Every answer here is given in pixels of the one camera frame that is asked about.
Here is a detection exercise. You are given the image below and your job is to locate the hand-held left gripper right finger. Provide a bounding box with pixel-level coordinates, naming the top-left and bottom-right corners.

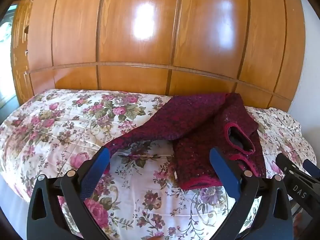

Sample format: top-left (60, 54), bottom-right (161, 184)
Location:
top-left (209, 147), bottom-right (294, 240)

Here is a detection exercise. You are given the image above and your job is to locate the maroon knit sweater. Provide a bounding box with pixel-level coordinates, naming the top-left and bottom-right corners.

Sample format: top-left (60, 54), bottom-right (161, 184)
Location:
top-left (104, 92), bottom-right (267, 191)

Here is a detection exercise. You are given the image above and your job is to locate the floral bedspread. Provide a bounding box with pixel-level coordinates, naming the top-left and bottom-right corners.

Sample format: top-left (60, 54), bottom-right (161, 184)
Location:
top-left (0, 89), bottom-right (317, 240)

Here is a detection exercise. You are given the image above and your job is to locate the wooden wardrobe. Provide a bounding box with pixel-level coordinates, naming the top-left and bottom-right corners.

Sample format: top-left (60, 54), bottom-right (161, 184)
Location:
top-left (11, 0), bottom-right (307, 112)

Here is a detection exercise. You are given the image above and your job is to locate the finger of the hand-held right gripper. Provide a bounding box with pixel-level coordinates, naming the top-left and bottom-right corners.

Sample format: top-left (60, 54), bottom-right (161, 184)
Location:
top-left (303, 158), bottom-right (320, 181)
top-left (276, 152), bottom-right (320, 221)

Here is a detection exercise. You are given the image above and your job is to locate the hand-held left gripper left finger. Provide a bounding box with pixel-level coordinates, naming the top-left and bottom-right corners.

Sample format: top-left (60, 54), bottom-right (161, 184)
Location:
top-left (26, 145), bottom-right (111, 240)

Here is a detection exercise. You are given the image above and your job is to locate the window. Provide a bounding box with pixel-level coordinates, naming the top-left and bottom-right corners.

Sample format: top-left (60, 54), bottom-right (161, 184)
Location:
top-left (0, 4), bottom-right (20, 110)

